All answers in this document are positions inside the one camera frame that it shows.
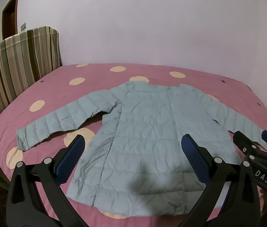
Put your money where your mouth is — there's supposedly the light blue puffer jacket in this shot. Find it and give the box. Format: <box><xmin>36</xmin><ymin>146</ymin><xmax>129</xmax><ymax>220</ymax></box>
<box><xmin>16</xmin><ymin>81</ymin><xmax>267</xmax><ymax>216</ymax></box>

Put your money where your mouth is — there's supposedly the striped fabric headboard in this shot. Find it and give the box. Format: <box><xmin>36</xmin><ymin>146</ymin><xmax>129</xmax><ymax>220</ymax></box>
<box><xmin>0</xmin><ymin>26</ymin><xmax>61</xmax><ymax>190</ymax></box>

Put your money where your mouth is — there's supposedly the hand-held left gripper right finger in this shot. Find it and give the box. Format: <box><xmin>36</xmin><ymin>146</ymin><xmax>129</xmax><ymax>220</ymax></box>
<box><xmin>181</xmin><ymin>134</ymin><xmax>259</xmax><ymax>227</ymax></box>

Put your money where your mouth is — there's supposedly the brown wooden door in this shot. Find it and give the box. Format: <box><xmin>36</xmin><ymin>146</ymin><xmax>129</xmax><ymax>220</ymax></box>
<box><xmin>1</xmin><ymin>0</ymin><xmax>20</xmax><ymax>40</ymax></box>

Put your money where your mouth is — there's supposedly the pink polka dot bedsheet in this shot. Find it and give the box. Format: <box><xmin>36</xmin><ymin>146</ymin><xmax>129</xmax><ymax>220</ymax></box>
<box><xmin>0</xmin><ymin>63</ymin><xmax>267</xmax><ymax>227</ymax></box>

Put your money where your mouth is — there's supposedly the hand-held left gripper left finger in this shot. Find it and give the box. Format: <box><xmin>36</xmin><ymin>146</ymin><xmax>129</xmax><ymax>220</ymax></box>
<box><xmin>6</xmin><ymin>134</ymin><xmax>86</xmax><ymax>227</ymax></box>

